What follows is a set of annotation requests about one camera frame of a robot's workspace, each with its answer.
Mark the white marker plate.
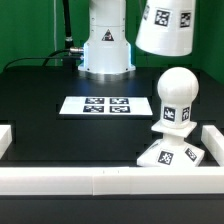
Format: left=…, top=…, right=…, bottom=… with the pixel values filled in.
left=60, top=96, right=152, bottom=116

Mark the white front fence wall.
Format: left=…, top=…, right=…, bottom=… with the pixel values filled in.
left=0, top=167, right=224, bottom=195

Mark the white lamp bulb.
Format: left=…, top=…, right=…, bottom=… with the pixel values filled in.
left=157, top=67, right=199, bottom=129

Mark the white lamp base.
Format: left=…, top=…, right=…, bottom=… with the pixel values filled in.
left=137, top=121, right=205, bottom=168

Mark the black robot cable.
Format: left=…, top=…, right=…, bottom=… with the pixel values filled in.
left=2, top=49, right=84, bottom=72

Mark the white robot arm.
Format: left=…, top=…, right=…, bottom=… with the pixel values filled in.
left=78, top=0, right=135, bottom=74

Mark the white lamp shade cone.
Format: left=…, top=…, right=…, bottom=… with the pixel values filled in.
left=136, top=0, right=196, bottom=56

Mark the white left fence wall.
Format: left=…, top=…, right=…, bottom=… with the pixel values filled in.
left=0, top=125, right=12, bottom=159

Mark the black thick hose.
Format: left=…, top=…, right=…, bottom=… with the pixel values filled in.
left=62, top=0, right=75, bottom=51

